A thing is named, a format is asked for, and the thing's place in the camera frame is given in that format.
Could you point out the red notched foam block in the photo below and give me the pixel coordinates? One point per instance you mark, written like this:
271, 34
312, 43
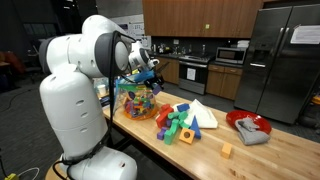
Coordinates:
165, 106

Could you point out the stack of white bowls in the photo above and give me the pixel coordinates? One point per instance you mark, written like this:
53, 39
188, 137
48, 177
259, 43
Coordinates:
243, 43

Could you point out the red rectangular foam block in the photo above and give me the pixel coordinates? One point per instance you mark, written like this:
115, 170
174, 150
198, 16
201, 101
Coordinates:
163, 119

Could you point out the stainless oven stove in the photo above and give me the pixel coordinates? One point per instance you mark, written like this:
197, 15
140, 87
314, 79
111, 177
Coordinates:
195, 75

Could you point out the blue rectangular foam block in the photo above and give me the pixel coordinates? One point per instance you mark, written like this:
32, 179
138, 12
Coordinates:
183, 107

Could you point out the wooden lower cabinet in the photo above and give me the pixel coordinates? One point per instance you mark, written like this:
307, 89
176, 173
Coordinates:
170, 71
223, 81

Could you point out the small orange foam cube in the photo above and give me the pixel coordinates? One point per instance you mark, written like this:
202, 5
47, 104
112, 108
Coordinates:
226, 150

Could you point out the silver microwave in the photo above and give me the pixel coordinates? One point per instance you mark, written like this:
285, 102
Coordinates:
230, 55

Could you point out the green cylinder foam block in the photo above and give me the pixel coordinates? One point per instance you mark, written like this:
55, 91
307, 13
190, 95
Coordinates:
175, 115

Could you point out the white cloth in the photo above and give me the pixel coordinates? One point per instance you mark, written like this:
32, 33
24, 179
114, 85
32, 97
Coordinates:
204, 116

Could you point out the red plate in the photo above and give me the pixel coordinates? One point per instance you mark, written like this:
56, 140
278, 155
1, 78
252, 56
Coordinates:
240, 116

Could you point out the green sticky note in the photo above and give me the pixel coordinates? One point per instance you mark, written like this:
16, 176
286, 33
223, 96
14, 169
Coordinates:
207, 26

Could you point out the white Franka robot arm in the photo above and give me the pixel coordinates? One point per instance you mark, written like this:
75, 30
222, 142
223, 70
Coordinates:
73, 110

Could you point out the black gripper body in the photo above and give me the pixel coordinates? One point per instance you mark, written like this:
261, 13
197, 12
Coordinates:
154, 79

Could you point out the yellow plug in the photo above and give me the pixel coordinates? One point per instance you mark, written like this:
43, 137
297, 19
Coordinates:
11, 176

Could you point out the white cup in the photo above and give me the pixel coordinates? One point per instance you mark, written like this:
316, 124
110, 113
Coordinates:
102, 89

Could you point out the orange foam block with hole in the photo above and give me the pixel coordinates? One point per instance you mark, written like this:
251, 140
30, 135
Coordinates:
182, 138

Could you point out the blue triangular foam block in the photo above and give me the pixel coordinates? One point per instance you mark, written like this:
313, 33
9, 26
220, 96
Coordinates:
195, 130

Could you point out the grey towel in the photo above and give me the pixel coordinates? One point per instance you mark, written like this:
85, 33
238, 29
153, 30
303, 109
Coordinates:
251, 135

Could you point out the wooden upper cabinets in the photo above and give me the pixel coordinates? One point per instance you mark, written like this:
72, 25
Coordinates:
183, 16

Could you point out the small green foam block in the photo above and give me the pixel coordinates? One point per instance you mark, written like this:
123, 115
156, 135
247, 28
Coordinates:
184, 124

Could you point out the clear jar of toys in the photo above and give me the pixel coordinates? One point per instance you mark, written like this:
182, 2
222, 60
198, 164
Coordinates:
140, 105

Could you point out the stainless steel refrigerator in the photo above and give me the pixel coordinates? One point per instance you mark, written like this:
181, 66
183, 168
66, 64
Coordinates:
283, 73

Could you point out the round wooden seat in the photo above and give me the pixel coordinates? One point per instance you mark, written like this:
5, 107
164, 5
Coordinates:
51, 174

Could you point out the small purple notched foam block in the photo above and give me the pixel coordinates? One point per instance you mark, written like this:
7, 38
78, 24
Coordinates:
161, 135

